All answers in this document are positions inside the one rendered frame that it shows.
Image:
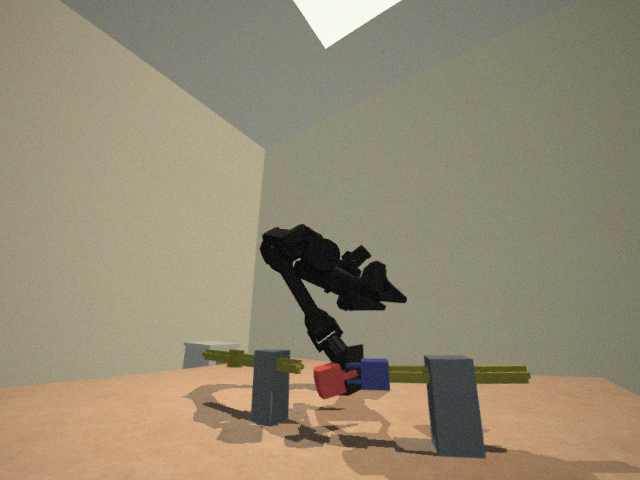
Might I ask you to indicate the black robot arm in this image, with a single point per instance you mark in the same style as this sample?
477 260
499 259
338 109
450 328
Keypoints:
280 247

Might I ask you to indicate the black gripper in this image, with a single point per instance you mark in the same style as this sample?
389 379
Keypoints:
365 292

